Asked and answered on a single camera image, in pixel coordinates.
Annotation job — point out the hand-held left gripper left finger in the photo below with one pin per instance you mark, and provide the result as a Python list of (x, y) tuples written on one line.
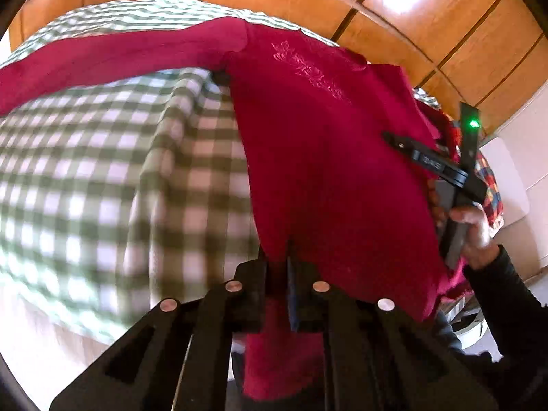
[(256, 295)]

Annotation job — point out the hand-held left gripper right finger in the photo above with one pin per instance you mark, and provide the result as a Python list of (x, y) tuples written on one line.
[(293, 299)]

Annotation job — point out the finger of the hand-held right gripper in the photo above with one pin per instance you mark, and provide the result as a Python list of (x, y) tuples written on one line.
[(424, 158)]

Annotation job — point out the red sweater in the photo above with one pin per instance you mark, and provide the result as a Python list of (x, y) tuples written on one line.
[(321, 158)]

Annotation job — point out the person's right forearm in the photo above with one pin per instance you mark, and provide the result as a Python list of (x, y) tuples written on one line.
[(513, 317)]

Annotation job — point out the person's right hand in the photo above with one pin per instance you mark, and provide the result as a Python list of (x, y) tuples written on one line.
[(477, 231)]

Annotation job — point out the colourful checked cloth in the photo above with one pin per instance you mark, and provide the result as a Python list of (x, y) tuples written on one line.
[(492, 184)]

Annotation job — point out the white cabinet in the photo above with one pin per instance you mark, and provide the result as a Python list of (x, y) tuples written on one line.
[(513, 171)]

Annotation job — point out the green checked bed sheet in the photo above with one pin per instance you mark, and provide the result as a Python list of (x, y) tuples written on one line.
[(85, 180)]

